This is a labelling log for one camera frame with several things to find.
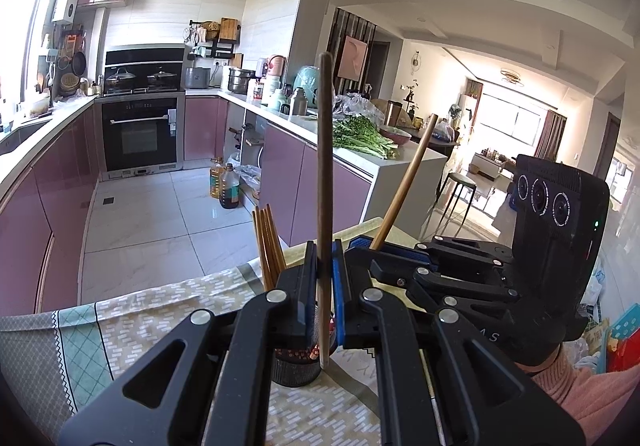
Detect beige and teal patterned tablecloth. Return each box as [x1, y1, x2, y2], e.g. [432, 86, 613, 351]
[0, 221, 451, 446]

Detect black pot with lid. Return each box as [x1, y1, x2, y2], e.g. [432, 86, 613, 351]
[105, 68, 139, 90]
[147, 69, 179, 88]

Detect black range hood stove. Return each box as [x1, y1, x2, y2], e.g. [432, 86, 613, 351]
[102, 43, 188, 97]

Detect dark sauce bottle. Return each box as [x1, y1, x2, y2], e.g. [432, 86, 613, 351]
[219, 163, 242, 210]

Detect living room window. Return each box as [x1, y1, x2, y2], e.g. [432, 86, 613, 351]
[480, 93, 551, 147]

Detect pink kettle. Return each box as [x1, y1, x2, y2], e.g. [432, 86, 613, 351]
[266, 54, 288, 92]

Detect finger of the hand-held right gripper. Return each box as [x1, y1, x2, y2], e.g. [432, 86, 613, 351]
[344, 247, 522, 306]
[349, 235, 514, 268]

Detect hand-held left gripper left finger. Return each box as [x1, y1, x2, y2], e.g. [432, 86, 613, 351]
[59, 240, 321, 446]

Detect colourful box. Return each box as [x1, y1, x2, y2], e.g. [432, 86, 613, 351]
[604, 303, 640, 378]

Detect pink base cabinets pot side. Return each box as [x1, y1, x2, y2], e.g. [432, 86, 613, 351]
[182, 93, 373, 248]

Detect steel stock pot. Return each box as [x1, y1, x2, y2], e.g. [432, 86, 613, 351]
[227, 67, 256, 95]

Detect silver rice cooker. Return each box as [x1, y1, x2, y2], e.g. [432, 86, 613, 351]
[185, 67, 212, 91]

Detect kitchen window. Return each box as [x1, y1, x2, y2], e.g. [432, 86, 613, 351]
[0, 0, 67, 102]

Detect hanging pans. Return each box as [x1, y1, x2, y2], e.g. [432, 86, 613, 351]
[57, 51, 87, 98]

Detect dark wooden door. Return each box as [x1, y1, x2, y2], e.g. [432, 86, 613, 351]
[597, 112, 621, 188]

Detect round stool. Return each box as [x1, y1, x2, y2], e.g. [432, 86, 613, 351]
[434, 172, 482, 228]

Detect pink bowl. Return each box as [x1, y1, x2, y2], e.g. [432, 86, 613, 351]
[380, 125, 412, 147]

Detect white kitchen island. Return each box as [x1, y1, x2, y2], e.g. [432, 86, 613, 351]
[372, 146, 449, 229]

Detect person's right forearm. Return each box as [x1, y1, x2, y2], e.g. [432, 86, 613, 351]
[517, 341, 640, 446]

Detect black wall rack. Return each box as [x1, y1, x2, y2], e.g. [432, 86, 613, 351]
[189, 17, 241, 68]

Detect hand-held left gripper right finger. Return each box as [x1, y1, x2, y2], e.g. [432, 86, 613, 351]
[331, 238, 586, 446]

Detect yellow cooking oil bottle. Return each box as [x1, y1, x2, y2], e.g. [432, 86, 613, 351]
[209, 157, 227, 200]

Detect pink wall painting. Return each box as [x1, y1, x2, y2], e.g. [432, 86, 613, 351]
[337, 36, 371, 82]

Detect bundle of wooden chopsticks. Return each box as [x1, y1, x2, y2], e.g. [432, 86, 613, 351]
[256, 207, 277, 288]

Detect black mesh utensil holder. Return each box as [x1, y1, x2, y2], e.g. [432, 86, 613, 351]
[262, 276, 337, 388]

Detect green leafy vegetables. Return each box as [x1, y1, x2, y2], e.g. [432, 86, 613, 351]
[332, 116, 399, 160]

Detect clear plastic bag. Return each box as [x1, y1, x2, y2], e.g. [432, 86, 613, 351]
[332, 93, 387, 127]

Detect yellow cloth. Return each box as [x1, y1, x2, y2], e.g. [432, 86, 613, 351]
[340, 220, 426, 247]

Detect wooden chopstick red patterned end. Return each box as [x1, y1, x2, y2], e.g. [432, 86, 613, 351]
[369, 113, 440, 251]
[316, 52, 335, 369]
[263, 204, 283, 279]

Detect pink base cabinets sink side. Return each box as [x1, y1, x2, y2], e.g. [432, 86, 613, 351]
[0, 101, 103, 317]

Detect kitchen sink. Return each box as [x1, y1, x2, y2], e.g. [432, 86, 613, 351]
[0, 118, 52, 157]

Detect black built-in oven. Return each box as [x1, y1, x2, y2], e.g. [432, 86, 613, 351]
[95, 93, 186, 175]

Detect brown curtain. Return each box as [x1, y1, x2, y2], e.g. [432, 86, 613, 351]
[537, 109, 569, 163]

